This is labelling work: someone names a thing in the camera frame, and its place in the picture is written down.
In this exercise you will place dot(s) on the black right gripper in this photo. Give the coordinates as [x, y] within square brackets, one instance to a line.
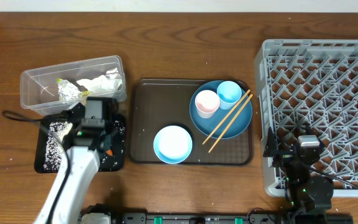
[271, 150]

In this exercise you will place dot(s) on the pink cup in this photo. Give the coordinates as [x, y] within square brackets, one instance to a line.
[207, 103]

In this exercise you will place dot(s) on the light blue bowl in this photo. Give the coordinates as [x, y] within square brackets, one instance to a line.
[173, 144]

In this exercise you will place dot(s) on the orange carrot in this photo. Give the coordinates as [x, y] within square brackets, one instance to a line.
[109, 152]

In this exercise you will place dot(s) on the white napkin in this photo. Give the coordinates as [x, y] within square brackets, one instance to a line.
[110, 81]

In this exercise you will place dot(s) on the yellow snack wrapper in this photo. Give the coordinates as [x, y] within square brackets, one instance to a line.
[84, 93]

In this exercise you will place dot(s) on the aluminium foil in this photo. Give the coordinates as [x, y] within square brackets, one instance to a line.
[67, 90]

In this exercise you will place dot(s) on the white rice pile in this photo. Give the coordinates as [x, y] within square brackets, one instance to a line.
[53, 150]

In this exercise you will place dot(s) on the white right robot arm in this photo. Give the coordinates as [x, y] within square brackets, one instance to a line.
[310, 195]

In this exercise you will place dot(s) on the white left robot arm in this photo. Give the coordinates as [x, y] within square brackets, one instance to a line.
[90, 137]

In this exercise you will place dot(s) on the grey dishwasher rack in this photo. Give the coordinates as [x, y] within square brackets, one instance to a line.
[312, 83]

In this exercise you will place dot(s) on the black waste tray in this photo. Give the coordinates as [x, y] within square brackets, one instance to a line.
[108, 163]

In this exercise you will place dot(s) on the lower wooden chopstick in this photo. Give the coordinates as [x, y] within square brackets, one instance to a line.
[231, 121]

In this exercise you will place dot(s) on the wooden chopstick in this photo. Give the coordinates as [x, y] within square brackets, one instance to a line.
[231, 121]
[232, 112]

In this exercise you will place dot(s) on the upper wooden chopstick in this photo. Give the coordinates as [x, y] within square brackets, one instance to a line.
[232, 112]

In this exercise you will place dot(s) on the light blue cup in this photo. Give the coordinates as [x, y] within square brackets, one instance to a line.
[229, 94]

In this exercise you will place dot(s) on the brown serving tray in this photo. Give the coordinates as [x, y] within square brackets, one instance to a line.
[158, 103]

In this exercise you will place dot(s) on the clear plastic bin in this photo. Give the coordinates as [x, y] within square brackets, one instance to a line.
[39, 89]

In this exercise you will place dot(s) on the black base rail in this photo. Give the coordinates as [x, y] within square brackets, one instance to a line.
[100, 213]

